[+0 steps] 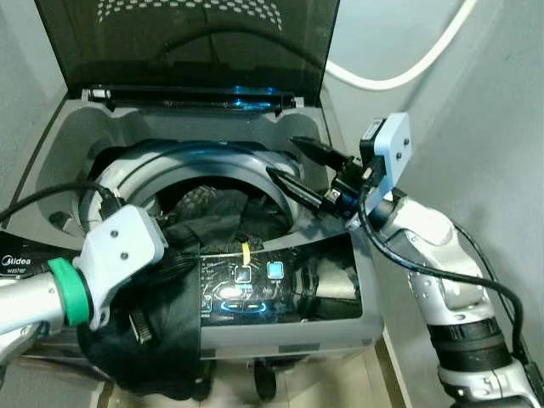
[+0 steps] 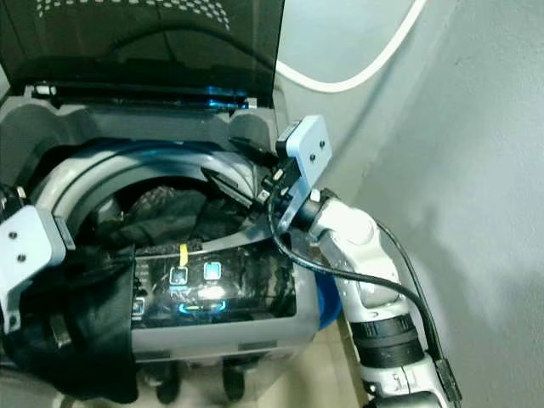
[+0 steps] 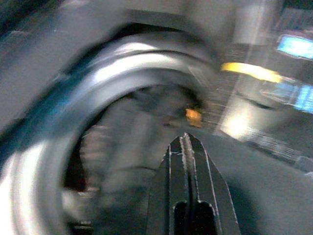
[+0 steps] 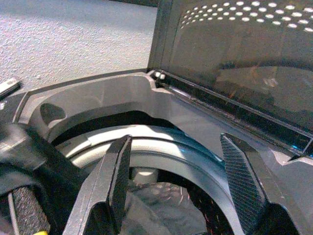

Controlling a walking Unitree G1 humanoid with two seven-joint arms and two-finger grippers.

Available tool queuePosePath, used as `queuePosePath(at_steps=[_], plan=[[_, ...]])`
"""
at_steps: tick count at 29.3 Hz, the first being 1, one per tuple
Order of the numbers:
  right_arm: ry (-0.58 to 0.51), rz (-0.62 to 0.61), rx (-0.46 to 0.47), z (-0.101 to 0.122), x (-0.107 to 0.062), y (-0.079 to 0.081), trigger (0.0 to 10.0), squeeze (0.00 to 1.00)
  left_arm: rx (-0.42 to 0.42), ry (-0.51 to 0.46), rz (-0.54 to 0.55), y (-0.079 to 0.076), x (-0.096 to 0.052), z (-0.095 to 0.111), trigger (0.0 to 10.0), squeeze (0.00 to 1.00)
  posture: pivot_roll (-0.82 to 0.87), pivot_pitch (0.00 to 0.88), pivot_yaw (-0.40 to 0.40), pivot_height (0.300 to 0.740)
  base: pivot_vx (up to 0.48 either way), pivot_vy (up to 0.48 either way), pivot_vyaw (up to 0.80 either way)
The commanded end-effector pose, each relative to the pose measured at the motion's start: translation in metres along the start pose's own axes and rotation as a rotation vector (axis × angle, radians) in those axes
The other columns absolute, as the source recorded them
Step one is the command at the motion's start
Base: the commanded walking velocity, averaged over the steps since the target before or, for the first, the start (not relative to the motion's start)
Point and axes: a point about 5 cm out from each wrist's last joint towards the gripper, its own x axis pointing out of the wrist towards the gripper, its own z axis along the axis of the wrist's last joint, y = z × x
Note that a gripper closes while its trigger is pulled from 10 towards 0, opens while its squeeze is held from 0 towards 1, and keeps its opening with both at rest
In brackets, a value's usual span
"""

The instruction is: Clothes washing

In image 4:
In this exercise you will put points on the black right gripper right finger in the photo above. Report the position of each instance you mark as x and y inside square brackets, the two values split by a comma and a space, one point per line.
[244, 186]

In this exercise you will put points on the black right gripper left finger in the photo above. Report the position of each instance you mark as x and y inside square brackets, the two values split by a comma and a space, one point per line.
[97, 195]

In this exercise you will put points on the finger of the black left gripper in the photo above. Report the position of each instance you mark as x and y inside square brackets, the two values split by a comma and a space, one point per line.
[29, 213]

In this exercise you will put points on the black garment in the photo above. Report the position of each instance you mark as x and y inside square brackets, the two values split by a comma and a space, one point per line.
[56, 171]

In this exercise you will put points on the grey top-load washing machine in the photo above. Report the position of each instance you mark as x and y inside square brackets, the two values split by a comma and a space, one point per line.
[137, 93]

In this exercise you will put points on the dark grey garment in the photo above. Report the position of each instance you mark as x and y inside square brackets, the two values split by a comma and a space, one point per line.
[159, 213]

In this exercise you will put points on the silver metal fitting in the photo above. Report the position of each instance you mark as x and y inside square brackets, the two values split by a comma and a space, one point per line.
[8, 85]

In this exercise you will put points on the dark glass washer lid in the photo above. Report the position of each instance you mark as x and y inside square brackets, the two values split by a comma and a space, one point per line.
[232, 49]

